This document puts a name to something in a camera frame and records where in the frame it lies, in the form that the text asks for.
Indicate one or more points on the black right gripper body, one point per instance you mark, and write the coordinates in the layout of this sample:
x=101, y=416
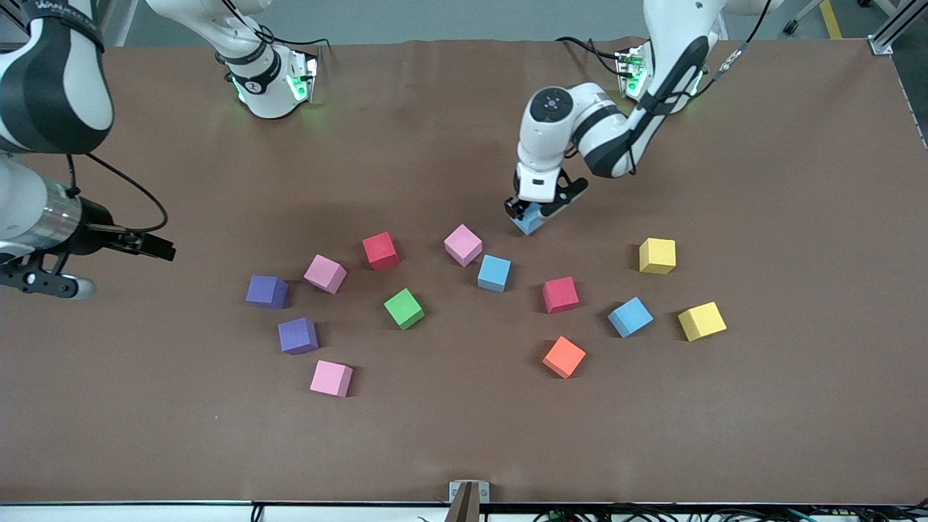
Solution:
x=96, y=223

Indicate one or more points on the blue foam cube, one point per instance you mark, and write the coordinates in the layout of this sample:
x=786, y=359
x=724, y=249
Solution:
x=494, y=274
x=529, y=222
x=630, y=317

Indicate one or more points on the pink foam cube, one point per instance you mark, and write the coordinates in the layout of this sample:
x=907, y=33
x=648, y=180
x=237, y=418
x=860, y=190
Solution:
x=462, y=245
x=331, y=378
x=325, y=274

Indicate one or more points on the purple foam cube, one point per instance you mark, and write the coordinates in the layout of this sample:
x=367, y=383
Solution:
x=265, y=291
x=297, y=336

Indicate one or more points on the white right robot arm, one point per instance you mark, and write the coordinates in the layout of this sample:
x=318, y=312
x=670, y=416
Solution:
x=36, y=87

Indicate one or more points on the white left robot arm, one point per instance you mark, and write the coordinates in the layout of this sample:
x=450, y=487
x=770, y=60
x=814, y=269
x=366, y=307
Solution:
x=551, y=145

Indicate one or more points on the crimson foam cube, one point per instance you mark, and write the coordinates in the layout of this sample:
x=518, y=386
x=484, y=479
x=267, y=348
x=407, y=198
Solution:
x=560, y=295

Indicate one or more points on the yellow foam cube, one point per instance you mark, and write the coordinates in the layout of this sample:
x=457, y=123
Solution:
x=702, y=321
x=657, y=256

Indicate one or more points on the red foam cube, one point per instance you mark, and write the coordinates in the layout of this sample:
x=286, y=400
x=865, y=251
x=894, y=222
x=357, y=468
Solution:
x=380, y=251

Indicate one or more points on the orange foam cube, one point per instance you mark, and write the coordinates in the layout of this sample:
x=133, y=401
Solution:
x=564, y=357

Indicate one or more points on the base connector box green light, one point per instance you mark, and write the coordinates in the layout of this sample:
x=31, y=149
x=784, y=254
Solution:
x=303, y=78
x=631, y=72

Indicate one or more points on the green foam cube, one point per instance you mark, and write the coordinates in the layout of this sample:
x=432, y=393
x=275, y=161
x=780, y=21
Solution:
x=404, y=309

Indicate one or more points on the brown table mat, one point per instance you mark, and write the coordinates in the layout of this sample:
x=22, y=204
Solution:
x=464, y=435

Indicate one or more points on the grey cart leg with caster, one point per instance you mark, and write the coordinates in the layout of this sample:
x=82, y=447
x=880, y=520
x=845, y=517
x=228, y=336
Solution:
x=790, y=27

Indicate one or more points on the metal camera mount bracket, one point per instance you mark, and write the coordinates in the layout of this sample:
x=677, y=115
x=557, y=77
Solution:
x=469, y=500

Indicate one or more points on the aluminium frame post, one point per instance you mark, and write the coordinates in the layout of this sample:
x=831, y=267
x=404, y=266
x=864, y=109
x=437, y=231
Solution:
x=888, y=36

